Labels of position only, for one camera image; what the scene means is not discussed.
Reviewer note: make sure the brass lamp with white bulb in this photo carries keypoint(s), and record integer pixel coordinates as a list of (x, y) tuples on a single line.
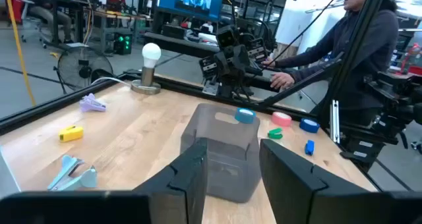
[(147, 75)]

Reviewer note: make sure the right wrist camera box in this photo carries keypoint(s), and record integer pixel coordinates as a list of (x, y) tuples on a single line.
[(227, 38)]

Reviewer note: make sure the small green stapler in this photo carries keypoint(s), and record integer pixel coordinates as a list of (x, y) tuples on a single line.
[(275, 134)]

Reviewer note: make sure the black floor fan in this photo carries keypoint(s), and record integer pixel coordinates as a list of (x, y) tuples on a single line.
[(84, 67)]

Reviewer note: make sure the blue tape roll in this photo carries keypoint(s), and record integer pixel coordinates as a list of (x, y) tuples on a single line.
[(309, 126)]

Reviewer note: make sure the black box with green lights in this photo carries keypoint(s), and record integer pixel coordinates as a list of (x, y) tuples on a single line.
[(122, 43)]

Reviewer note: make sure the small yellow stapler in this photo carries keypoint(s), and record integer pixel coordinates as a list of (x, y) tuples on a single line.
[(71, 133)]

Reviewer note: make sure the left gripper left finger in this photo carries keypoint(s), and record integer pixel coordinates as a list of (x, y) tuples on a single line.
[(178, 197)]

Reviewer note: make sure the teal tape roll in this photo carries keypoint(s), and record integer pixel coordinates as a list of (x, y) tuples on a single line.
[(245, 116)]

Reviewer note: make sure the pink tape roll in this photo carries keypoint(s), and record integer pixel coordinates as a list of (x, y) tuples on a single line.
[(281, 119)]

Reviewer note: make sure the grey desk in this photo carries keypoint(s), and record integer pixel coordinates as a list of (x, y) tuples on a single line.
[(178, 43)]

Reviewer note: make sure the grey translucent plastic bin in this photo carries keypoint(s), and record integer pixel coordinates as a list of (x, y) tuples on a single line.
[(227, 145)]

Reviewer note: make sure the small blue stapler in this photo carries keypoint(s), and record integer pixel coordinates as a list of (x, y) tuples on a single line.
[(309, 148)]

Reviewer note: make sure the silver frame bracket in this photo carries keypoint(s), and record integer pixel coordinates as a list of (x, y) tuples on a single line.
[(335, 120)]

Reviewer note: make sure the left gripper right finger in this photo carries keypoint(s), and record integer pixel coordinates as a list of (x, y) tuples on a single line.
[(290, 191)]

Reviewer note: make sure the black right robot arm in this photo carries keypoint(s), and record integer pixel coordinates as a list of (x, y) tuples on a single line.
[(257, 49)]

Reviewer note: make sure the monitor with blue screen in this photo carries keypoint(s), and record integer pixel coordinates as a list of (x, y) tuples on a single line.
[(191, 1)]

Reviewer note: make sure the purple staple remover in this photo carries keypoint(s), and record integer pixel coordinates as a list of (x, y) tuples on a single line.
[(91, 104)]

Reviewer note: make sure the black aluminium table frame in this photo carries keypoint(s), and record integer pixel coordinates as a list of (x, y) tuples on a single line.
[(49, 106)]

